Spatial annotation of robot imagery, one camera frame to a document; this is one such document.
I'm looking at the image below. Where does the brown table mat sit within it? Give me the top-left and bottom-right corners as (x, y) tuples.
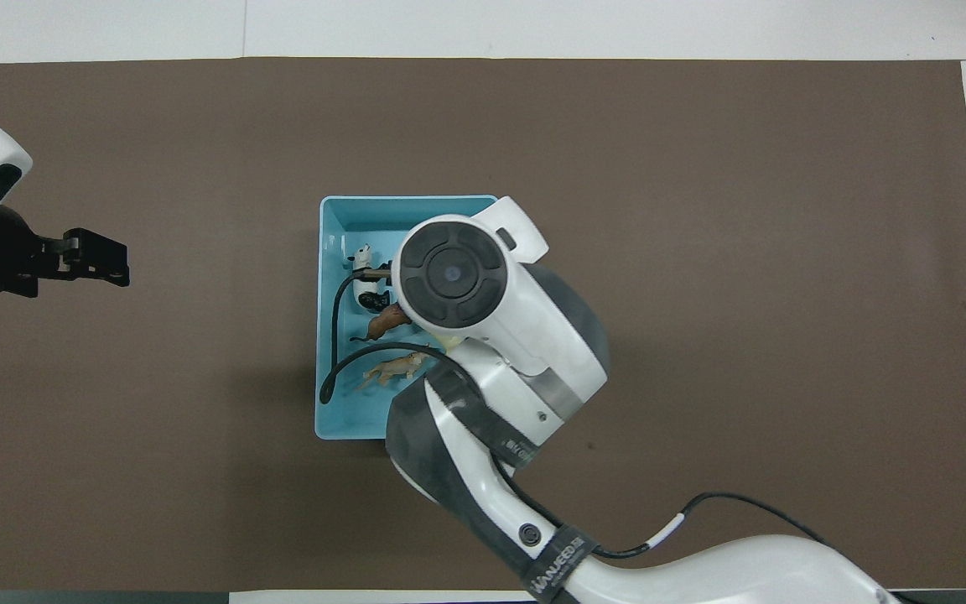
(0, 57), (966, 592)

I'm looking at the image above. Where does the brown lion toy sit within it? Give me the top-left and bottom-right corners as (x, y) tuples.
(350, 303), (413, 344)

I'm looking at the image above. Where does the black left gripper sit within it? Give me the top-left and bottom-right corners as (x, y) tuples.
(30, 227), (131, 289)

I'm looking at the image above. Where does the black velcro strap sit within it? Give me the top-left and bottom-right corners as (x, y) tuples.
(426, 369), (544, 471)
(520, 526), (598, 601)

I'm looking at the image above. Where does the black and white cow toy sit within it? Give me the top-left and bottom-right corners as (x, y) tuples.
(346, 243), (393, 314)

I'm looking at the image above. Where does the orange tiger toy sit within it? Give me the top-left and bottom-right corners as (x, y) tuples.
(355, 351), (433, 392)

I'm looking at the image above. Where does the light blue storage box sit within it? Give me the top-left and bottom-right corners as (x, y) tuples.
(314, 195), (501, 441)

